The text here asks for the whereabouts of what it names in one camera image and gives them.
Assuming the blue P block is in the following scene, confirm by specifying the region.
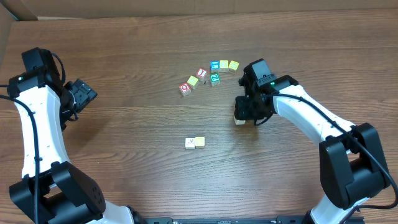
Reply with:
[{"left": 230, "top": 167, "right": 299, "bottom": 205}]
[{"left": 234, "top": 116, "right": 246, "bottom": 126}]

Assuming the green N block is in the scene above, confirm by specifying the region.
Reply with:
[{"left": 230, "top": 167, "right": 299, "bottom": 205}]
[{"left": 210, "top": 73, "right": 221, "bottom": 86}]

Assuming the yellow K block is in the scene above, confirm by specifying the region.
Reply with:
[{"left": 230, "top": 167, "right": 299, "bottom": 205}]
[{"left": 195, "top": 136, "right": 205, "bottom": 149}]

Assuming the plain white wooden block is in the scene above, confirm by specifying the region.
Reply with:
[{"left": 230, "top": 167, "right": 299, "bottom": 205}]
[{"left": 185, "top": 138, "right": 196, "bottom": 149}]

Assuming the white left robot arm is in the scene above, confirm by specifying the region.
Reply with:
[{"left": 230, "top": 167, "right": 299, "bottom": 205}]
[{"left": 6, "top": 47, "right": 144, "bottom": 224}]

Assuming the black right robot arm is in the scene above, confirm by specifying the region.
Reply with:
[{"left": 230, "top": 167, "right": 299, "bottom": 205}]
[{"left": 234, "top": 58, "right": 397, "bottom": 223}]

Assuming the yellow right top block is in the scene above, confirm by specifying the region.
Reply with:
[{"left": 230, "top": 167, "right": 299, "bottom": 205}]
[{"left": 228, "top": 60, "right": 239, "bottom": 73}]

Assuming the yellow middle top block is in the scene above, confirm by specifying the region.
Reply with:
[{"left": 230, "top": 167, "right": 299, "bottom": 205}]
[{"left": 219, "top": 60, "right": 229, "bottom": 73}]

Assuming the blue L block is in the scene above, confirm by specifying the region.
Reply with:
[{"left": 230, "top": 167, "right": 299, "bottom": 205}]
[{"left": 210, "top": 60, "right": 220, "bottom": 73}]

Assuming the red I block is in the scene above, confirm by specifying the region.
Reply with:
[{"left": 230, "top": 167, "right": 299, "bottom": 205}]
[{"left": 195, "top": 68, "right": 208, "bottom": 82}]

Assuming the yellow block near Q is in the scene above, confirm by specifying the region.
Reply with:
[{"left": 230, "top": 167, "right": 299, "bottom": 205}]
[{"left": 187, "top": 76, "right": 199, "bottom": 89}]

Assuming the red Q block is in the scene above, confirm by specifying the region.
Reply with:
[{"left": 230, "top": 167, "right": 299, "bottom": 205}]
[{"left": 179, "top": 83, "right": 192, "bottom": 96}]

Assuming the cardboard box wall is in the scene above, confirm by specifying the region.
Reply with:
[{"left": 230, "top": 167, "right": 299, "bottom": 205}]
[{"left": 1, "top": 0, "right": 397, "bottom": 58}]

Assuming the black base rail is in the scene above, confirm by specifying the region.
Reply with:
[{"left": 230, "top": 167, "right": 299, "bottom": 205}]
[{"left": 133, "top": 215, "right": 365, "bottom": 224}]

